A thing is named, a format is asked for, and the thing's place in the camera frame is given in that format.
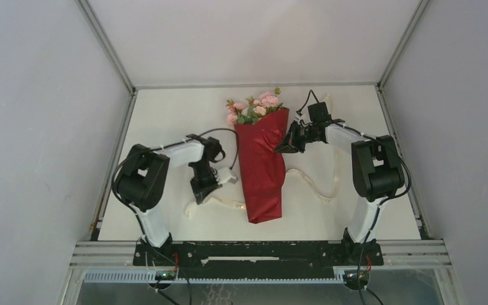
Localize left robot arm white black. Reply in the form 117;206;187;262
111;131;238;265

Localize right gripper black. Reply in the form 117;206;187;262
274;119;318;153

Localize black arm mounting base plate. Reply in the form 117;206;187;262
132;240;384;280

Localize white cable duct strip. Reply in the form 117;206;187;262
83;270;346;284

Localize cream ribbon string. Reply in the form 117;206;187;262
184;93;342;219

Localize red wrapping paper sheet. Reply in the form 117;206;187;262
234;109;289;224

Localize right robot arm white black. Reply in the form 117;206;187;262
275;99;412;264

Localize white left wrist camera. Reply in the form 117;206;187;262
215;167;238;185

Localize pink fake flower stem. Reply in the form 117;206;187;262
241;97;268;125
226;99;247;125
259;87;283;114

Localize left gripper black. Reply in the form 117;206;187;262
190;161;222;204

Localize aluminium frame front rail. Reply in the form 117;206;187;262
71;240;452;269

